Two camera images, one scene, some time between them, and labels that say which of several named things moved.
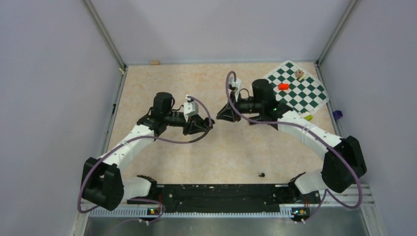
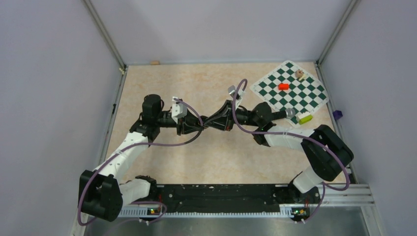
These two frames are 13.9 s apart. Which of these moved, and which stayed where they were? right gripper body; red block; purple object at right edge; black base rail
Moved: right gripper body
Stayed: purple object at right edge; black base rail; red block
